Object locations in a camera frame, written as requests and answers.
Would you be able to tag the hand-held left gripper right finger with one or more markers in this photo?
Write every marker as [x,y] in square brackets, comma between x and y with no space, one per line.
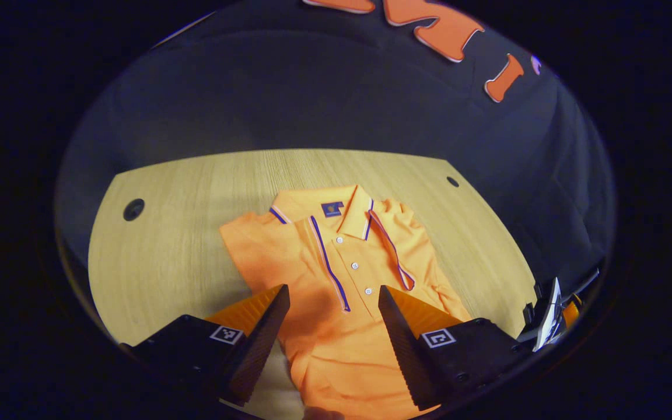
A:
[403,350]

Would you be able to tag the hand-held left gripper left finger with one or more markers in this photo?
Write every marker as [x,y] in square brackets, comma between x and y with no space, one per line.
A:
[257,344]

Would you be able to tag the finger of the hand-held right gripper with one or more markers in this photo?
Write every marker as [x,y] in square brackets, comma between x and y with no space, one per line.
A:
[571,311]

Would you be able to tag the orange collared T-shirt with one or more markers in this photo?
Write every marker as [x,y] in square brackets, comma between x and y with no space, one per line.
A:
[342,350]

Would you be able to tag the black backdrop cloth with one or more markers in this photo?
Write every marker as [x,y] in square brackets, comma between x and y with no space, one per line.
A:
[289,93]

